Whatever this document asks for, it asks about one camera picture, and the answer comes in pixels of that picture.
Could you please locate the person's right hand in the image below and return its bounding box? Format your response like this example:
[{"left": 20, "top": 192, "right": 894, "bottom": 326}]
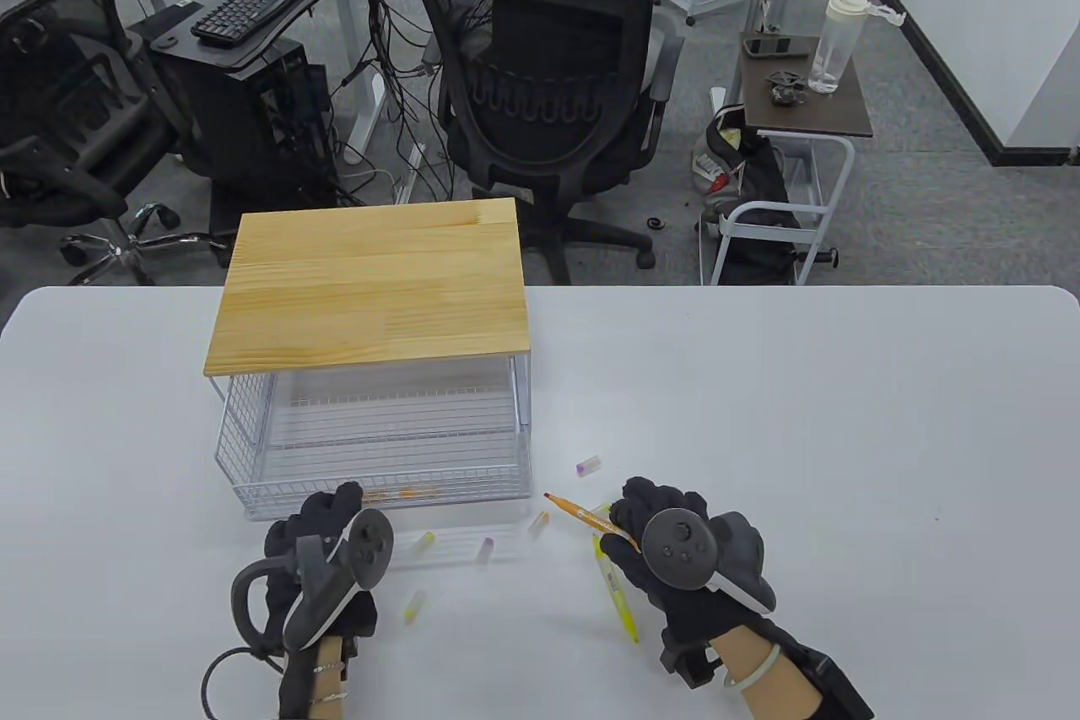
[{"left": 599, "top": 477, "right": 778, "bottom": 655}]

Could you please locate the person's left hand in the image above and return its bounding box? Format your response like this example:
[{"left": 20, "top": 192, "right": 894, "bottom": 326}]
[{"left": 264, "top": 482, "right": 378, "bottom": 655}]

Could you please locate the orange pen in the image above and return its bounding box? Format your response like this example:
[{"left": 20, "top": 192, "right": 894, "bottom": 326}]
[{"left": 544, "top": 493, "right": 643, "bottom": 554}]

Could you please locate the person's left forearm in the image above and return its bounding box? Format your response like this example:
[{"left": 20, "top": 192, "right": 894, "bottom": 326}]
[{"left": 280, "top": 629, "right": 351, "bottom": 720}]

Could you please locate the person's right forearm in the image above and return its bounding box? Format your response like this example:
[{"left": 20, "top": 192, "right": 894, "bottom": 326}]
[{"left": 715, "top": 621, "right": 832, "bottom": 720}]

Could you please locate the yellow highlighter pen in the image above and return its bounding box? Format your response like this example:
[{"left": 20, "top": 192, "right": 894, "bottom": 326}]
[{"left": 592, "top": 533, "right": 640, "bottom": 644}]

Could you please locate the grey left hand controller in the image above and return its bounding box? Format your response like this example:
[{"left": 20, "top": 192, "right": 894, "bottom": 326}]
[{"left": 231, "top": 506, "right": 395, "bottom": 654}]

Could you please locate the grey hand controller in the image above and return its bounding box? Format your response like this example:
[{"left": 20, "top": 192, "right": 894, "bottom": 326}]
[
  {"left": 231, "top": 506, "right": 395, "bottom": 654},
  {"left": 640, "top": 507, "right": 778, "bottom": 616}
]

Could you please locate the grey right hand controller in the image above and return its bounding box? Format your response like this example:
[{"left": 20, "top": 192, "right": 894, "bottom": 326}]
[{"left": 640, "top": 507, "right": 778, "bottom": 616}]

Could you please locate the wooden shelf top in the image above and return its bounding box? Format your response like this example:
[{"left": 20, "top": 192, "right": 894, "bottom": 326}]
[{"left": 203, "top": 198, "right": 532, "bottom": 377}]

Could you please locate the black computer tower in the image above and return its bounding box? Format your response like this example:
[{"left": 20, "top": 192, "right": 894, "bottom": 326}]
[{"left": 150, "top": 3, "right": 336, "bottom": 204}]

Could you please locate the black bag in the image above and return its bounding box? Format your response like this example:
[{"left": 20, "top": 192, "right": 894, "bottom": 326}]
[{"left": 691, "top": 103, "right": 804, "bottom": 287}]

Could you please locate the black mesh office chair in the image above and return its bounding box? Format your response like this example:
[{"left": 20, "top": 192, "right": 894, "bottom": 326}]
[{"left": 408, "top": 0, "right": 685, "bottom": 287}]

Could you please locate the black office chair chrome base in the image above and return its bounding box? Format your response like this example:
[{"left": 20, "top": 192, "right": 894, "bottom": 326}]
[{"left": 0, "top": 0, "right": 235, "bottom": 287}]

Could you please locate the brown side table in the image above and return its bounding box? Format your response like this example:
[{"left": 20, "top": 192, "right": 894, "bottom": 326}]
[{"left": 699, "top": 31, "right": 875, "bottom": 287}]

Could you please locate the small black object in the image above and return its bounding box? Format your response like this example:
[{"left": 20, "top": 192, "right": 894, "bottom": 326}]
[{"left": 765, "top": 69, "right": 807, "bottom": 108}]

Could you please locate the clear water bottle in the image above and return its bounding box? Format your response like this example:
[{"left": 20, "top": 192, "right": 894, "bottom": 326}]
[{"left": 807, "top": 0, "right": 907, "bottom": 95}]

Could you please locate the white wire basket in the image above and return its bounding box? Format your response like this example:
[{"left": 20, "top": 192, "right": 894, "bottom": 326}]
[{"left": 210, "top": 355, "right": 533, "bottom": 521}]

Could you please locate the white wrist ring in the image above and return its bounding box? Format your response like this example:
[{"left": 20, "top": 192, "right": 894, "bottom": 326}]
[{"left": 721, "top": 643, "right": 782, "bottom": 688}]

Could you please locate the black cable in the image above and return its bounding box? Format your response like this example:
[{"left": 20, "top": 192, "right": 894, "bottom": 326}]
[{"left": 200, "top": 647, "right": 285, "bottom": 720}]

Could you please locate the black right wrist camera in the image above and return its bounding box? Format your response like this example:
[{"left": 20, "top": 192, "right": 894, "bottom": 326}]
[{"left": 661, "top": 623, "right": 875, "bottom": 720}]

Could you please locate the bundle of black cables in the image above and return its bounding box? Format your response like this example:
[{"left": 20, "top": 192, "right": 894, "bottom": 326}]
[{"left": 336, "top": 0, "right": 473, "bottom": 208}]

